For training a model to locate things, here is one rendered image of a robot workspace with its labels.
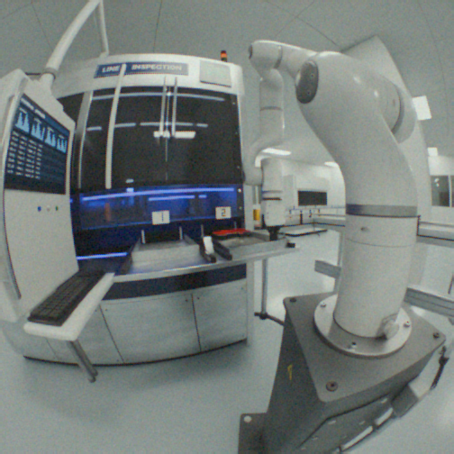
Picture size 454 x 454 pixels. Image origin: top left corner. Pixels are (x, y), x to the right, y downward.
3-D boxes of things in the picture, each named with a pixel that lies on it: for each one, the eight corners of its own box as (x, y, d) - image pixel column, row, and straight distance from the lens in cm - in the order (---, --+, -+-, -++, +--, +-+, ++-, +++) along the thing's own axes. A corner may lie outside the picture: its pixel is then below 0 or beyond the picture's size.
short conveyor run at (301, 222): (247, 238, 117) (246, 213, 115) (236, 234, 130) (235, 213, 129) (314, 228, 161) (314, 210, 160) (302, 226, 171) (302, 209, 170)
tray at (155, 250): (140, 244, 102) (139, 238, 101) (185, 239, 102) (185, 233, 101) (132, 261, 69) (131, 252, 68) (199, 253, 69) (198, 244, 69)
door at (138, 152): (81, 187, 103) (94, 91, 126) (166, 179, 94) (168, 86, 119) (81, 187, 102) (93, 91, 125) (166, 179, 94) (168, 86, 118)
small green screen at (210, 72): (199, 81, 123) (199, 60, 138) (231, 86, 129) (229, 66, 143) (200, 80, 122) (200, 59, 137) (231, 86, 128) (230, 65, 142)
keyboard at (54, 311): (80, 275, 91) (79, 269, 90) (105, 274, 85) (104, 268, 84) (28, 322, 63) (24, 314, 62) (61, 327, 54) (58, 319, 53)
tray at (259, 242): (204, 240, 93) (204, 234, 92) (248, 235, 102) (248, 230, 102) (230, 258, 61) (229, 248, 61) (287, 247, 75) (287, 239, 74)
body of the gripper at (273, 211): (276, 196, 77) (277, 223, 77) (256, 197, 71) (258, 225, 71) (288, 196, 71) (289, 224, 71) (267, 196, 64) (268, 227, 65)
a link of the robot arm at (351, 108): (428, 215, 33) (398, 73, 39) (357, 221, 16) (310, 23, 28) (374, 211, 38) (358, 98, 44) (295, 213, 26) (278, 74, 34)
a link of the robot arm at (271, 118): (244, 104, 66) (245, 187, 64) (286, 108, 71) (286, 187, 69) (240, 110, 75) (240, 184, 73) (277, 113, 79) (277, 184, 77)
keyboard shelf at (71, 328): (69, 278, 99) (68, 273, 98) (118, 276, 86) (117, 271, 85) (10, 330, 70) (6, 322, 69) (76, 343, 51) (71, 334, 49)
